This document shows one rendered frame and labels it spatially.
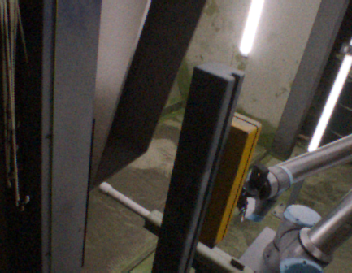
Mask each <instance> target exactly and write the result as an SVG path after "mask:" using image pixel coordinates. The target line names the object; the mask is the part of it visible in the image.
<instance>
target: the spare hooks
mask: <svg viewBox="0 0 352 273"><path fill-rule="evenodd" d="M18 1H19V0H0V21H1V24H0V28H1V38H2V87H3V118H4V134H5V154H6V169H7V187H8V188H10V187H11V182H10V180H9V179H11V180H13V179H14V178H15V199H16V202H15V204H16V207H17V209H18V210H20V211H23V210H24V206H22V208H21V209H20V208H19V206H18V203H22V204H26V203H28V201H29V197H28V196H27V197H26V198H25V201H21V200H20V198H19V194H18V176H17V170H19V169H20V170H23V168H24V164H22V167H17V164H16V154H15V152H16V151H17V149H18V145H16V144H15V128H19V127H20V121H19V120H18V121H17V125H15V102H14V78H15V47H16V33H17V21H19V23H20V33H21V37H22V42H23V45H24V55H25V58H26V63H27V66H28V75H29V76H30V70H29V64H28V53H27V50H26V45H25V40H24V30H23V28H22V23H21V18H20V9H19V5H18ZM14 8H15V9H14ZM7 9H10V58H9V39H8V33H7ZM3 10H4V19H3ZM4 20H5V33H6V44H7V71H8V84H9V90H8V94H9V100H8V96H7V78H6V59H5V54H4V44H5V43H4V26H3V21H4ZM10 130H11V138H12V139H11V141H10ZM10 144H11V145H10ZM10 151H11V166H12V168H13V169H15V171H13V172H12V175H10Z"/></svg>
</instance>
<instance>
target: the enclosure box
mask: <svg viewBox="0 0 352 273"><path fill-rule="evenodd" d="M207 3H208V0H102V13H101V28H100V37H99V45H98V64H97V76H96V84H95V92H94V108H93V118H94V119H95V126H94V136H93V156H92V164H91V179H90V186H89V191H91V190H92V189H94V188H96V187H97V186H98V185H100V184H101V183H103V182H104V181H105V180H107V179H108V178H110V177H112V176H113V175H115V173H116V172H118V171H120V170H122V169H123V168H124V167H126V166H127V165H128V164H130V163H131V162H133V161H135V160H136V159H138V158H139V157H141V156H142V155H143V154H145V153H147V150H148V149H149V147H150V143H151V141H152V138H153V136H154V134H155V130H156V128H157V127H158V124H159V121H160V118H161V116H162V114H163V111H164V108H165V107H166V104H167V101H168V98H169V96H170V95H171V92H172V89H173V87H174V84H175V82H176V78H177V77H178V75H179V71H180V69H181V67H182V63H183V62H184V61H185V56H186V55H187V51H188V50H189V47H190V44H191V42H192V40H193V37H194V35H195V32H196V30H197V28H198V25H199V22H200V19H201V18H202V15H203V12H204V10H205V9H206V5H207Z"/></svg>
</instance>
